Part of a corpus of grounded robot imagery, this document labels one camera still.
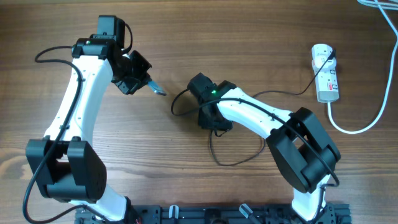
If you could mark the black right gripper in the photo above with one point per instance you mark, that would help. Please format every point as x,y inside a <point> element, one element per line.
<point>205,124</point>

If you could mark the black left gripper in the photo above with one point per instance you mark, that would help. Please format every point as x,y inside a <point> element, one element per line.
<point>142,77</point>

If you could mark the blue smartphone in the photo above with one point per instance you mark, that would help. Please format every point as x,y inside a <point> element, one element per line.
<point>156,88</point>

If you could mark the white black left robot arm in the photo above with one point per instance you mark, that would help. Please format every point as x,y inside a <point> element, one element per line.
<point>64,164</point>

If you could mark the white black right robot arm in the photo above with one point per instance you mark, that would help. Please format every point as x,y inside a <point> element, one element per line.
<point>304,153</point>

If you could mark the white USB charger plug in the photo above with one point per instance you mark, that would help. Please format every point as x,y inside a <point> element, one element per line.
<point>323,63</point>

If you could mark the white power strip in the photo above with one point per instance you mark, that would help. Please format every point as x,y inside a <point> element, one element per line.
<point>326,83</point>

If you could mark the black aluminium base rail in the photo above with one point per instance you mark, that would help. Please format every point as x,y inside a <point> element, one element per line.
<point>271,213</point>

